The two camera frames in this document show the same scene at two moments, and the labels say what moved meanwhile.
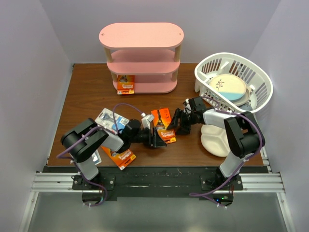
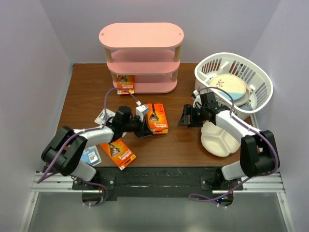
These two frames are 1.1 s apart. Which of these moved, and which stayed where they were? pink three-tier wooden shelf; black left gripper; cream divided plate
Moved: black left gripper
Stayed: cream divided plate; pink three-tier wooden shelf
